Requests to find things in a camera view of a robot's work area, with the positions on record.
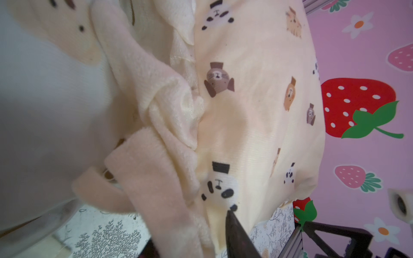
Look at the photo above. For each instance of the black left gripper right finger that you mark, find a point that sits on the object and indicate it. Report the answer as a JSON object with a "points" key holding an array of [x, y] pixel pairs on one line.
{"points": [[339, 241]]}

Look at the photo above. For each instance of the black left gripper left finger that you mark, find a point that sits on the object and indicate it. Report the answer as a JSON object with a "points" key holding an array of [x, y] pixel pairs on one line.
{"points": [[239, 244]]}

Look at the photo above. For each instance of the cream animal print pillow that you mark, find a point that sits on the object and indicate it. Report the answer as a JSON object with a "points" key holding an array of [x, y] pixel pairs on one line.
{"points": [[179, 111]]}

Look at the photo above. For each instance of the fern print bed sheet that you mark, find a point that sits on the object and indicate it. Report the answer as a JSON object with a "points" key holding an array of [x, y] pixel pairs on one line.
{"points": [[92, 233]]}

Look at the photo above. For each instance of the aluminium right corner post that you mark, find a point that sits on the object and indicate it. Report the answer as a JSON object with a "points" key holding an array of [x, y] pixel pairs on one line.
{"points": [[311, 6]]}

